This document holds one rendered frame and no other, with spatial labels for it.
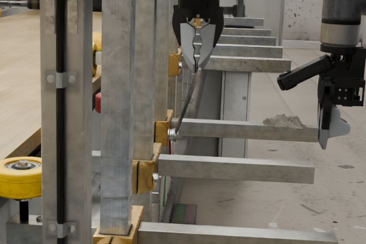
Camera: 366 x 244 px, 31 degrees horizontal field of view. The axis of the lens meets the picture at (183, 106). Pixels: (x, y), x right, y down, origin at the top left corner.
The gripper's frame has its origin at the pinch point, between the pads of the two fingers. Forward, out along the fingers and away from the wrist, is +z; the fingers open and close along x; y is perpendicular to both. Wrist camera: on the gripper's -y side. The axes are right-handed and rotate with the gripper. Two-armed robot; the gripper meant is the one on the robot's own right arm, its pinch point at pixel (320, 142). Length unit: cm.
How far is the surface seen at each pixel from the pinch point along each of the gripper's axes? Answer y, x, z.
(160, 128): -32.0, -8.5, -3.5
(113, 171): -33, -56, -10
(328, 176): 43, 241, 83
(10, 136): -53, -34, -7
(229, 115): -16, 225, 45
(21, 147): -50, -38, -7
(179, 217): -27.4, -13.4, 12.4
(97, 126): -53, 38, 8
